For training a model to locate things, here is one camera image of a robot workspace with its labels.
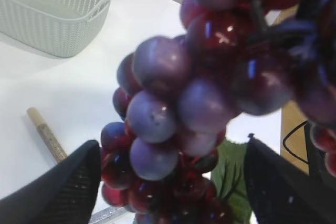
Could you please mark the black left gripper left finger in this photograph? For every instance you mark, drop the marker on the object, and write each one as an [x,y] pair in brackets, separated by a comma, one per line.
[65,194]

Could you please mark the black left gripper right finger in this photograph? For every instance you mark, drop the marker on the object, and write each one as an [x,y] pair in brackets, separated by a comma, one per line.
[279,192]

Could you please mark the purple grape bunch with leaf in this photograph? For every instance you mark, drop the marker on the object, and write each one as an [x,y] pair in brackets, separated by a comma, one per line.
[168,160]

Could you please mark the silver glitter pen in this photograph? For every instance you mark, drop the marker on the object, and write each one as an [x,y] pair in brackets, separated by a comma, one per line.
[107,215]

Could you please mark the gold glitter pen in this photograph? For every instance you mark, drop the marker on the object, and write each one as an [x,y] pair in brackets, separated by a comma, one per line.
[46,135]

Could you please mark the green plastic woven basket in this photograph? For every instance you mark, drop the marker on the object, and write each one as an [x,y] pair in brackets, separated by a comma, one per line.
[62,28]

